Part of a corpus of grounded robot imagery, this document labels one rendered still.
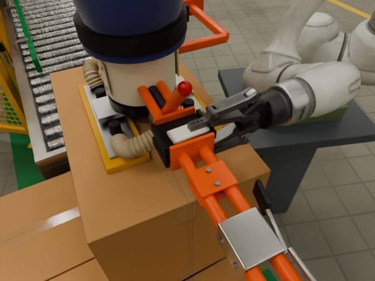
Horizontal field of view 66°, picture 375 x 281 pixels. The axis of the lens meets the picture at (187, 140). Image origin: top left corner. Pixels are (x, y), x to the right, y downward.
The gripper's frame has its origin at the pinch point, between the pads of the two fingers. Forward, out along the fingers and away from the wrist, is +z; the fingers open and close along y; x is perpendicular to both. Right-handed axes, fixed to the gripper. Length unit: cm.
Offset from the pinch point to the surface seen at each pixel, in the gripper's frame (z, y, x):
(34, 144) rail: 34, 53, 73
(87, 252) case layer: 27, 58, 19
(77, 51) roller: -1, 60, 154
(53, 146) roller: 28, 59, 74
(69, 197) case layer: 28, 58, 43
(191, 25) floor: -139, 111, 250
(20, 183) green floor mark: 59, 113, 110
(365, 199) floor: -121, 112, 1
